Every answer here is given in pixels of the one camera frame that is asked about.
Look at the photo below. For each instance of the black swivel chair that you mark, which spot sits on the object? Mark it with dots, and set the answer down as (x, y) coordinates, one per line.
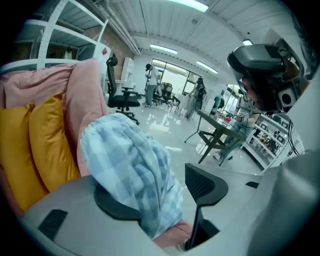
(165, 91)

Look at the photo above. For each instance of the person's head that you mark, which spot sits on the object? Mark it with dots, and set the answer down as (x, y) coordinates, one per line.
(250, 88)

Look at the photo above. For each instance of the blue white striped cloth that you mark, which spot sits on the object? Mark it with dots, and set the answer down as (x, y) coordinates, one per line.
(125, 155)

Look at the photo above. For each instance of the black office chair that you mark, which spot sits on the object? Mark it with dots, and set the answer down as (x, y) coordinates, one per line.
(120, 97)

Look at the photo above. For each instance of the white shelf rack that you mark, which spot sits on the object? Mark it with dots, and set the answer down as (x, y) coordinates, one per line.
(47, 37)

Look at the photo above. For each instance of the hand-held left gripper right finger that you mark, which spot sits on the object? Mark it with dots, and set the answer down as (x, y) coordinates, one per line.
(217, 190)

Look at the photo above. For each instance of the white bookshelf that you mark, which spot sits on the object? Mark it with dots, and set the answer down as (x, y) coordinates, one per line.
(128, 70)

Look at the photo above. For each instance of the black mesh side table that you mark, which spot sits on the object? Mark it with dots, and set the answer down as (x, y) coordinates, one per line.
(220, 126)

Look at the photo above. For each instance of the large window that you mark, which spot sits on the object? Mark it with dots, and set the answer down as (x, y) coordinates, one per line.
(175, 75)

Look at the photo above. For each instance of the yellow cushion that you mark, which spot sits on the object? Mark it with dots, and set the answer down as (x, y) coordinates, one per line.
(52, 140)
(15, 155)

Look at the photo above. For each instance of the white display shelf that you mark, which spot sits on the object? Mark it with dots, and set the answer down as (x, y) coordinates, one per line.
(267, 145)

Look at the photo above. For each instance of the black head-worn camera rig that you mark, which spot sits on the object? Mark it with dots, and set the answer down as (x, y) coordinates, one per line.
(262, 67)

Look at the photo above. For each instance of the white cabinet with red label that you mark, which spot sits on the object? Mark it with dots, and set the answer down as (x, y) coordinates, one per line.
(103, 57)

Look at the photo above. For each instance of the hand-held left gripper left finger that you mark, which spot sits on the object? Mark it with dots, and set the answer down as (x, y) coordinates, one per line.
(75, 207)

